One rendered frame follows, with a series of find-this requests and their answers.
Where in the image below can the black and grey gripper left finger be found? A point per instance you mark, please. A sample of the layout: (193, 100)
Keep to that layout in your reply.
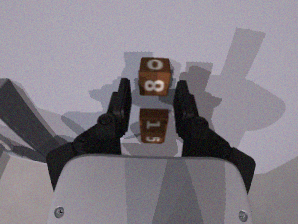
(102, 138)

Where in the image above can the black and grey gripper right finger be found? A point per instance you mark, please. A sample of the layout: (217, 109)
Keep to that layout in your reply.
(204, 142)

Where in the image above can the brown shallow tray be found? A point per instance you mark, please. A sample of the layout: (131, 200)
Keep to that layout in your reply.
(154, 114)

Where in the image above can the brown calendar cube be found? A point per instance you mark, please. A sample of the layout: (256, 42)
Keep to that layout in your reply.
(153, 131)
(154, 76)

